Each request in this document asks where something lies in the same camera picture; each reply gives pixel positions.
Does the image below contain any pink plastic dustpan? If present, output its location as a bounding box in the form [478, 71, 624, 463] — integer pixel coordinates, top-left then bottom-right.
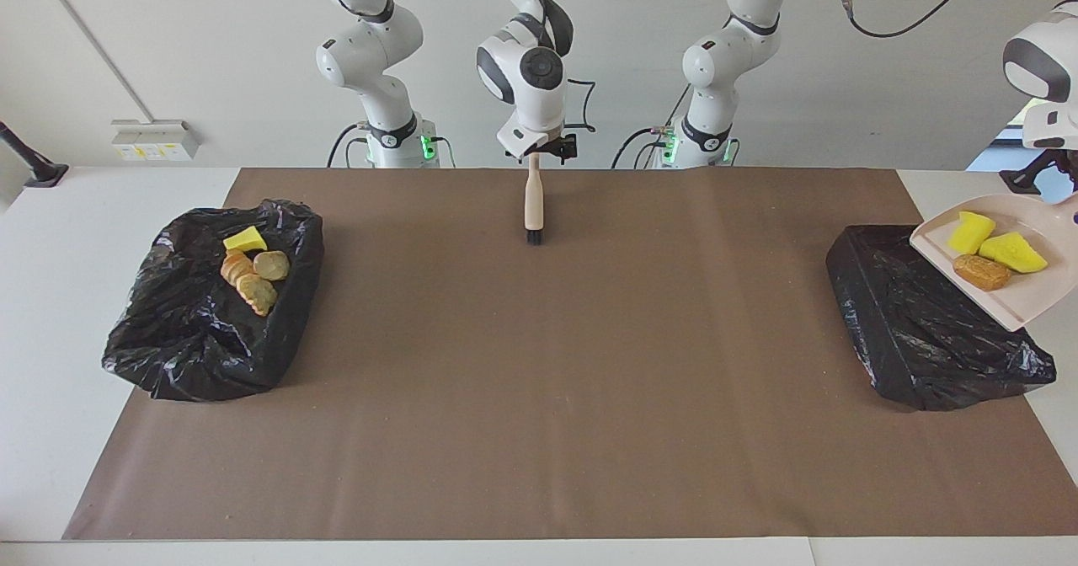
[910, 193, 1078, 333]

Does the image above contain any black camera stand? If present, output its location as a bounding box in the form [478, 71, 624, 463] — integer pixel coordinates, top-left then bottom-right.
[0, 121, 70, 189]
[1000, 149, 1075, 195]

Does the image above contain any black left arm base cable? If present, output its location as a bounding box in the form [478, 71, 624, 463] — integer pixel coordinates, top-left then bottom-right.
[612, 126, 675, 169]

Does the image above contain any black arm base cable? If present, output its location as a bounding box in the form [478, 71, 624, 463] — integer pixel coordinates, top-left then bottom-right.
[327, 124, 371, 168]
[612, 126, 675, 169]

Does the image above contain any open black trash bag bin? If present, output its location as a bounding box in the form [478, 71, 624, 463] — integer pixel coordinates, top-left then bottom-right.
[102, 200, 325, 403]

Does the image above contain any green and yellow sponge piece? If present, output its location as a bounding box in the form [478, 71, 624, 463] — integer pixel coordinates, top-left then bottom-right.
[223, 226, 269, 254]

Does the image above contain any flat black trash bag bin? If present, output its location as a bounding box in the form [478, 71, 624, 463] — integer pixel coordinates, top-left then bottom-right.
[825, 224, 1057, 413]

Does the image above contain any white wall socket box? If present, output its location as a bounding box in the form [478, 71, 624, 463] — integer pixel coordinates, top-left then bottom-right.
[111, 120, 201, 161]

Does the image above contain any brown paper table mat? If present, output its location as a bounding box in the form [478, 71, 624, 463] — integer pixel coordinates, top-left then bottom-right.
[63, 168, 1078, 542]

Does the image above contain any brown cork-like roll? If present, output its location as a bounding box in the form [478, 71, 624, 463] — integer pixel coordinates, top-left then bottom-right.
[953, 254, 1012, 292]

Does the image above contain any black right arm base cable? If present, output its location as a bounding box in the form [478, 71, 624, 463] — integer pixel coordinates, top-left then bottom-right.
[327, 124, 371, 168]

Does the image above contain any orange croissant piece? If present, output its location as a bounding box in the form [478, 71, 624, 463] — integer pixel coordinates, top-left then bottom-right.
[221, 250, 256, 289]

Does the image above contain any pink handled hand brush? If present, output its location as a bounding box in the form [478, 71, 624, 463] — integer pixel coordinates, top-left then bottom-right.
[524, 153, 545, 245]

